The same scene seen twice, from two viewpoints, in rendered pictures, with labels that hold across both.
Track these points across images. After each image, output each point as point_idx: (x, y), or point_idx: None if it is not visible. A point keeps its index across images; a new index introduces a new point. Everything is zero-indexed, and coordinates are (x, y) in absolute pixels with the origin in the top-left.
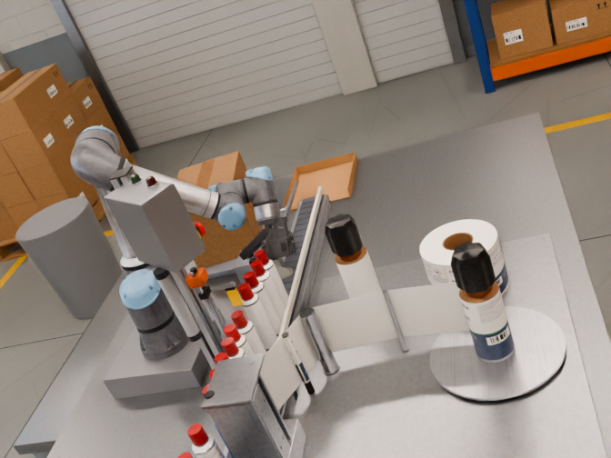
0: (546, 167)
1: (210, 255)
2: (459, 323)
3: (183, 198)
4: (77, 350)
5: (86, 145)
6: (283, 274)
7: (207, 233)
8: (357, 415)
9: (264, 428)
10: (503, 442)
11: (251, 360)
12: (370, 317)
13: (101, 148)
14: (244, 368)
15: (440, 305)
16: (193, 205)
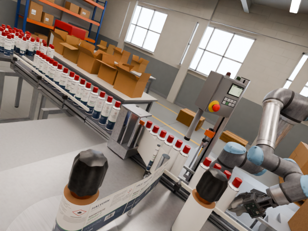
0: None
1: (294, 224)
2: (101, 222)
3: (261, 128)
4: (241, 171)
5: (283, 88)
6: (233, 205)
7: (305, 217)
8: (113, 172)
9: (117, 118)
10: (25, 182)
11: (140, 114)
12: (148, 184)
13: (282, 91)
14: (139, 112)
15: (116, 204)
16: (258, 134)
